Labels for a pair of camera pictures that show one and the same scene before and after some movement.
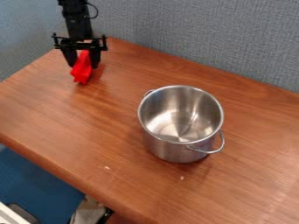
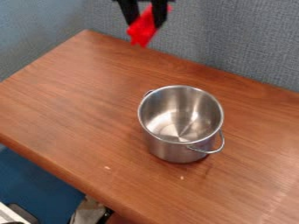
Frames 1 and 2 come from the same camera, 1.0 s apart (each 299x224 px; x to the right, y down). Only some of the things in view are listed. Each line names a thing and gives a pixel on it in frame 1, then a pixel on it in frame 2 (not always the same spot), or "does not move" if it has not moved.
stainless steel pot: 180,117 does not move
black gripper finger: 95,55 → 160,10
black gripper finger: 69,55 → 129,9
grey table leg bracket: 89,213 does not move
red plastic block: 81,71 → 141,28
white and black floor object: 13,214 does not move
